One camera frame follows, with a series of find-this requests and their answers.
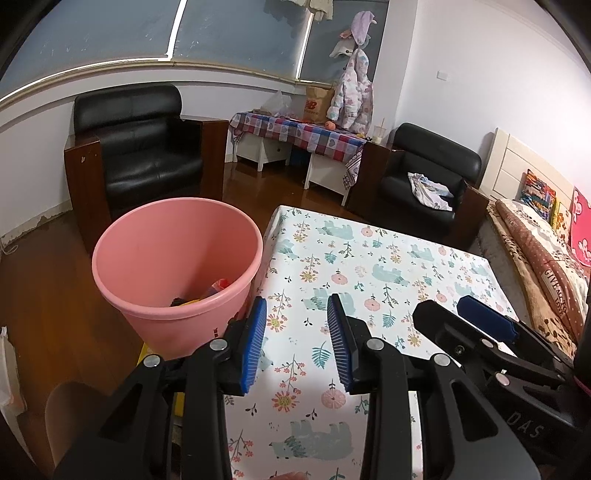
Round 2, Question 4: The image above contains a yellow foam net sleeve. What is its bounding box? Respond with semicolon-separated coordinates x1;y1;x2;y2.
178;299;201;306

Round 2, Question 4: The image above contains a red plastic bag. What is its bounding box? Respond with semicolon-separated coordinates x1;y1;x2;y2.
201;278;231;299

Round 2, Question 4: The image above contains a black foam net sleeve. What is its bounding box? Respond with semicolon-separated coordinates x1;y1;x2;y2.
170;297;187;307

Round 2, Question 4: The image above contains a pink plastic trash bin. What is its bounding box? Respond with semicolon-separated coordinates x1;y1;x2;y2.
92;197;263;360

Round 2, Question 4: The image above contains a bed with brown blanket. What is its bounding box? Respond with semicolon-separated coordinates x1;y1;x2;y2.
471;199;590;358

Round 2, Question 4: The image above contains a floral patterned table cloth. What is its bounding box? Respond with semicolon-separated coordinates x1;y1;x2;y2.
225;206;514;479

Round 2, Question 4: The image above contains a pink floral pillow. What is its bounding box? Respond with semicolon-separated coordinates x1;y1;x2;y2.
570;188;591;267

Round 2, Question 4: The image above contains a colourful striped pillow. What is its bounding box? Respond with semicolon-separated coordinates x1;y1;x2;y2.
518;169;556;222

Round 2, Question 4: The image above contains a cloth on right armchair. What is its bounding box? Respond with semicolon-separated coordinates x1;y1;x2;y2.
408;172;454;211

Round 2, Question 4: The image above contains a cream wooden headboard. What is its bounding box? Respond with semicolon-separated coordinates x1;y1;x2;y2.
480;128;574;209

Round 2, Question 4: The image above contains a black leather armchair right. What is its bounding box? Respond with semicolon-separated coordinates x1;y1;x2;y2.
346;123;489;250

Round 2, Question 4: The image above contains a black leather armchair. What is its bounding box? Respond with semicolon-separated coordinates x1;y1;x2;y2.
346;123;489;250
64;83;228;252

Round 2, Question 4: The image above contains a checkered cloth side table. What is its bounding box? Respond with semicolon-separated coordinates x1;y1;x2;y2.
229;112;367;203

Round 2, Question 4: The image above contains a black leather armchair left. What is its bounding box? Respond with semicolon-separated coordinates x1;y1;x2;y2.
64;83;228;252

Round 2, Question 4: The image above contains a hanging floral child jacket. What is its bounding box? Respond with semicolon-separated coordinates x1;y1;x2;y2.
327;10;377;132

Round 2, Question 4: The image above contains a brown paper bag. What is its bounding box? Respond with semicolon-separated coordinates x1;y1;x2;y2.
303;86;334;124

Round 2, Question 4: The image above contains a window with white frame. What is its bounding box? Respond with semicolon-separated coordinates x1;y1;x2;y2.
1;1;389;95

